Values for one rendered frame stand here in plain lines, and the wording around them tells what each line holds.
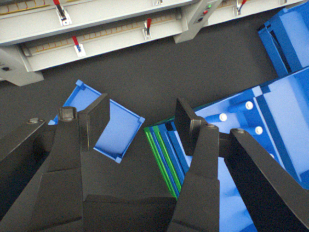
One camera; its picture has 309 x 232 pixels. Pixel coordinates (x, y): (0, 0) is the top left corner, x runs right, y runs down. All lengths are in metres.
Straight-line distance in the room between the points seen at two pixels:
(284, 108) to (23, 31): 0.78
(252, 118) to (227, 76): 0.54
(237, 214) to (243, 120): 0.22
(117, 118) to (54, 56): 0.33
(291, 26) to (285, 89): 0.56
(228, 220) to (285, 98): 0.41
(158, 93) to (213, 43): 0.39
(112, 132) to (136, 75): 0.28
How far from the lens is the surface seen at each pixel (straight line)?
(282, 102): 0.70
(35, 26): 0.61
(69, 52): 0.77
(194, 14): 0.77
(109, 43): 0.77
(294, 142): 0.72
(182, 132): 0.16
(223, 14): 0.98
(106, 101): 0.19
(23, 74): 0.81
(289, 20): 1.23
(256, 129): 0.44
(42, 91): 0.88
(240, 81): 1.03
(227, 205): 0.50
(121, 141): 0.80
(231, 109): 0.46
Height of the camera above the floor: 0.80
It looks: 78 degrees down
